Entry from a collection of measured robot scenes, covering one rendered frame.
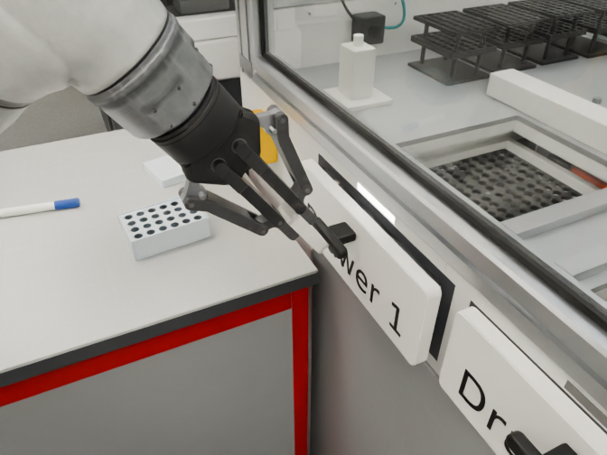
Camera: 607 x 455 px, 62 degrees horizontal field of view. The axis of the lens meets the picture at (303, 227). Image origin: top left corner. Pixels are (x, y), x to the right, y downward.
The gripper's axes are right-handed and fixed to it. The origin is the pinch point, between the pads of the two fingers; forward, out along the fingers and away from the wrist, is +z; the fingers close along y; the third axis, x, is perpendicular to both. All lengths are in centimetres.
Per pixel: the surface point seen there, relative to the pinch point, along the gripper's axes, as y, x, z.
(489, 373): 4.2, -22.3, 6.9
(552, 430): 4.8, -29.0, 6.1
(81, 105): -68, 287, 66
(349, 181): 7.6, 6.1, 5.2
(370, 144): 12.0, 3.8, 1.0
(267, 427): -33, 11, 43
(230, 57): 11, 80, 16
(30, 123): -92, 273, 49
